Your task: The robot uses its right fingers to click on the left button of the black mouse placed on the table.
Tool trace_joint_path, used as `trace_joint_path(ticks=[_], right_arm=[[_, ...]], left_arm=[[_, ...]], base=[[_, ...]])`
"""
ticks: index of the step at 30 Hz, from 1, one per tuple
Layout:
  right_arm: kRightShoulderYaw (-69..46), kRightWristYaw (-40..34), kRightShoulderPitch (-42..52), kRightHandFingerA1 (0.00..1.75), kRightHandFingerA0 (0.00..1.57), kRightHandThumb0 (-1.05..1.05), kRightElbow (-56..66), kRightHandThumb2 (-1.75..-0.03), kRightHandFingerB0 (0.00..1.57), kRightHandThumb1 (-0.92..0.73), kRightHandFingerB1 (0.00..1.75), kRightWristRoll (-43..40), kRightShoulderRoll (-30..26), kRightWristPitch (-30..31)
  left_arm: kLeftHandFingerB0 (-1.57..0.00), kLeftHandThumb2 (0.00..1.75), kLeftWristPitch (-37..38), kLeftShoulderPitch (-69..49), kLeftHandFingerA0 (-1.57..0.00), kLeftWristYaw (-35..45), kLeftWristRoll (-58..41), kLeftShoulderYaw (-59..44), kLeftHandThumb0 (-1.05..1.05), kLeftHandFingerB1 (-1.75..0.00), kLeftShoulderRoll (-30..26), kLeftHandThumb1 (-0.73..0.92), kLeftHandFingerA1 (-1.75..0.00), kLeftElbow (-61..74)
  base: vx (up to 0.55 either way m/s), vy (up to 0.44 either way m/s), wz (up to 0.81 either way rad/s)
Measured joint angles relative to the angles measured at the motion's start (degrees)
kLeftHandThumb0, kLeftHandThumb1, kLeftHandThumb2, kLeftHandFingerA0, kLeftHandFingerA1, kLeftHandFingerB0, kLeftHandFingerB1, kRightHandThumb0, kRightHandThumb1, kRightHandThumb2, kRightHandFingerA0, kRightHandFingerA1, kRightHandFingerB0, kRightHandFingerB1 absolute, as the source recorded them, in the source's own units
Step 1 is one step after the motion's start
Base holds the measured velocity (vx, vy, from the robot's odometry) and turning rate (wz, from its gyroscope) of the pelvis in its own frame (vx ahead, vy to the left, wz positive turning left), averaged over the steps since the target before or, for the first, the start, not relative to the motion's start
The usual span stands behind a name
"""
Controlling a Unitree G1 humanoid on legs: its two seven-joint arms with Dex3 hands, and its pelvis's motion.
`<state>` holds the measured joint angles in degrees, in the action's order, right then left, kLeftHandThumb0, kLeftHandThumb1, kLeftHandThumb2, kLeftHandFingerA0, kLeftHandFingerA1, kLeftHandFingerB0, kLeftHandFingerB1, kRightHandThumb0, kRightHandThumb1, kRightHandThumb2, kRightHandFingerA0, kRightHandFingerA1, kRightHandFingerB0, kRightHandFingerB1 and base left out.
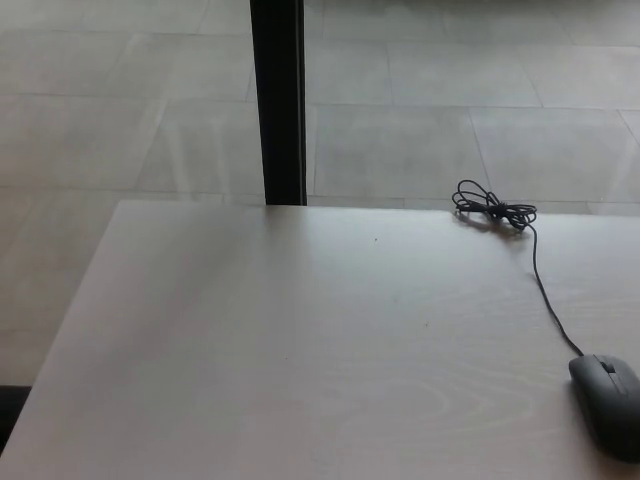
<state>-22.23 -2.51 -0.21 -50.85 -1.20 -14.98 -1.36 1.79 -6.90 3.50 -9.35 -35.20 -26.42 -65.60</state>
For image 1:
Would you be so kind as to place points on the black vertical frame post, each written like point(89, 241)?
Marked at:
point(279, 100)

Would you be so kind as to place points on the black computer mouse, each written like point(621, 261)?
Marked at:
point(597, 400)

